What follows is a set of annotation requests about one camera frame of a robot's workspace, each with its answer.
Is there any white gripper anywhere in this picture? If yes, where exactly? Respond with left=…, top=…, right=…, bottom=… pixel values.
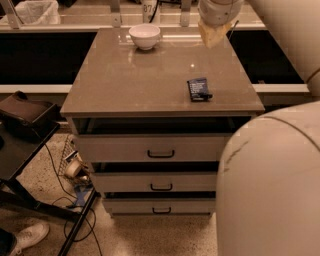
left=198, top=0, right=244, bottom=49

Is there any blue rxbar blueberry wrapper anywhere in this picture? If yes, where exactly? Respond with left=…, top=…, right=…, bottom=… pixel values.
left=187, top=77, right=213, bottom=102

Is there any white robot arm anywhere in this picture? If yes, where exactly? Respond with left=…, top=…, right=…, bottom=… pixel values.
left=216, top=0, right=320, bottom=256

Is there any white ceramic bowl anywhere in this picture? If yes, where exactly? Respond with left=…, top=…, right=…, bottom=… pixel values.
left=129, top=23, right=161, bottom=50

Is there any white paper cup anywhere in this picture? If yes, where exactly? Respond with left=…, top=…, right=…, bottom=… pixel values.
left=141, top=0, right=160, bottom=24

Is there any grey drawer cabinet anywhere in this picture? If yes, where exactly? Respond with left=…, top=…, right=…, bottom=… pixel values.
left=61, top=28, right=264, bottom=203

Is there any clear plastic bin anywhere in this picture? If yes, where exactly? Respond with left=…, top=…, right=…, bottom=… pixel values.
left=15, top=0, right=61, bottom=25

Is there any roll of tape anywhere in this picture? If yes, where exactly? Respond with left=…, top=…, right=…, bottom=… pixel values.
left=65, top=158, right=82, bottom=178

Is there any dark brown bag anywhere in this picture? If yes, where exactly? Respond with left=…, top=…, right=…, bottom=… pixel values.
left=0, top=91, right=57, bottom=141

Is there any black side table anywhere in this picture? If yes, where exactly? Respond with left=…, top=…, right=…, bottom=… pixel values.
left=0, top=122, right=97, bottom=256

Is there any white sneaker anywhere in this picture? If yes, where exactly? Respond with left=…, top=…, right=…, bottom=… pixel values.
left=8, top=222, right=50, bottom=256

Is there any top drawer with black handle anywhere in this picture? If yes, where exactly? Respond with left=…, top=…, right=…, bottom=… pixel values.
left=73, top=134, right=229, bottom=163

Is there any drawer with black handle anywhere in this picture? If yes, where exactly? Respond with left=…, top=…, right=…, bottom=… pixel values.
left=90, top=172, right=217, bottom=192
left=73, top=134, right=229, bottom=163
left=103, top=199, right=215, bottom=215

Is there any middle drawer with black handle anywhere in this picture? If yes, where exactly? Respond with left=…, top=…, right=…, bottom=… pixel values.
left=90, top=172, right=217, bottom=192

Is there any bottom drawer with black handle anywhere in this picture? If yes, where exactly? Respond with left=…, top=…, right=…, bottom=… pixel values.
left=103, top=199, right=215, bottom=215

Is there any black floor cable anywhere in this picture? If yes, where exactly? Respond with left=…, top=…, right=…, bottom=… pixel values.
left=44, top=143, right=104, bottom=256

